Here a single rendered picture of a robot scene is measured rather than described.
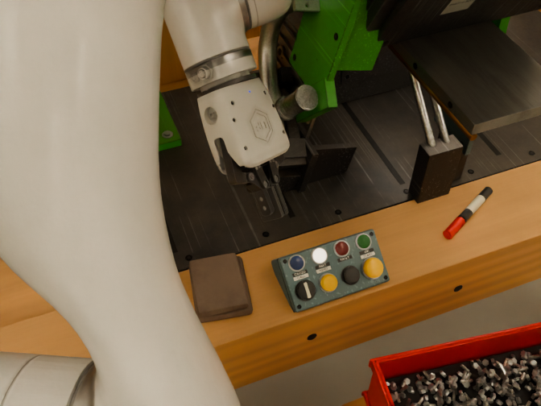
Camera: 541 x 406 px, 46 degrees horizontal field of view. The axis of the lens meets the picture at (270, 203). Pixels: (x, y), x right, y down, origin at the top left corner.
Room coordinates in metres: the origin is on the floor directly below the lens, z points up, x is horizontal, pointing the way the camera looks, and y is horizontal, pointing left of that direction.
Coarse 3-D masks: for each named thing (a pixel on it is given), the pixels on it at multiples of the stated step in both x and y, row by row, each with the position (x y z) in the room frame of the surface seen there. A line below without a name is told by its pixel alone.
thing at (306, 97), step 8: (304, 88) 0.74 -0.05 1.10; (312, 88) 0.74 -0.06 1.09; (288, 96) 0.75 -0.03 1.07; (296, 96) 0.73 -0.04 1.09; (304, 96) 0.73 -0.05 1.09; (312, 96) 0.73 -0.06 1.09; (280, 104) 0.76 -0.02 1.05; (288, 104) 0.74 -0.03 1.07; (296, 104) 0.72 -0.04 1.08; (304, 104) 0.72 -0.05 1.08; (312, 104) 0.72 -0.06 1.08; (280, 112) 0.75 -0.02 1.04; (288, 112) 0.74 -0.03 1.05; (296, 112) 0.73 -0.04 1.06; (288, 120) 0.75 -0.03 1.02
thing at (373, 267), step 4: (368, 260) 0.54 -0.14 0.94; (372, 260) 0.54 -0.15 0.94; (376, 260) 0.54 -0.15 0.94; (364, 264) 0.54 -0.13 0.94; (368, 264) 0.54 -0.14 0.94; (372, 264) 0.54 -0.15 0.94; (376, 264) 0.54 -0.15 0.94; (380, 264) 0.54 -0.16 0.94; (364, 268) 0.53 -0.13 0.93; (368, 268) 0.53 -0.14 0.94; (372, 268) 0.53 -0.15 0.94; (376, 268) 0.53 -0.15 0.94; (380, 268) 0.53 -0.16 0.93; (368, 272) 0.53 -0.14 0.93; (372, 272) 0.53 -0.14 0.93; (376, 272) 0.53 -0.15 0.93; (380, 272) 0.53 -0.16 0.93; (368, 276) 0.53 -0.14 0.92; (372, 276) 0.52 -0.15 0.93; (376, 276) 0.52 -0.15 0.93
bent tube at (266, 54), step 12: (300, 0) 0.81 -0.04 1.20; (312, 0) 0.82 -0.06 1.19; (288, 12) 0.84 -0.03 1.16; (264, 24) 0.87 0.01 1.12; (276, 24) 0.86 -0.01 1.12; (264, 36) 0.87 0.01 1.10; (276, 36) 0.87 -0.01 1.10; (264, 48) 0.86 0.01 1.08; (276, 48) 0.87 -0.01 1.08; (264, 60) 0.85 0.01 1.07; (276, 60) 0.86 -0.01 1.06; (264, 72) 0.83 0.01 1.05; (276, 72) 0.84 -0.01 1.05; (264, 84) 0.82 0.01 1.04; (276, 84) 0.82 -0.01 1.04; (276, 96) 0.80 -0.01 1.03
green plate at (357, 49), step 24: (336, 0) 0.79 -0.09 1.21; (360, 0) 0.75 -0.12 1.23; (312, 24) 0.81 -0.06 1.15; (336, 24) 0.77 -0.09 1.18; (360, 24) 0.77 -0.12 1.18; (312, 48) 0.79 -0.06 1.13; (336, 48) 0.75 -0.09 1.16; (360, 48) 0.77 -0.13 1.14; (312, 72) 0.77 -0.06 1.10; (336, 72) 0.74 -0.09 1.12
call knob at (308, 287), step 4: (300, 284) 0.50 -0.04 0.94; (304, 284) 0.50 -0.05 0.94; (308, 284) 0.50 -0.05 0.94; (312, 284) 0.50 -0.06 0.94; (300, 288) 0.50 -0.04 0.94; (304, 288) 0.50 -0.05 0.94; (308, 288) 0.50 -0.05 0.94; (312, 288) 0.50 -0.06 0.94; (300, 292) 0.49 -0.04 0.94; (304, 292) 0.49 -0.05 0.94; (308, 292) 0.49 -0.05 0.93; (312, 292) 0.49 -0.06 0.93; (300, 296) 0.49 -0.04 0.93; (304, 296) 0.49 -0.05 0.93; (308, 296) 0.49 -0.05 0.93; (312, 296) 0.49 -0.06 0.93
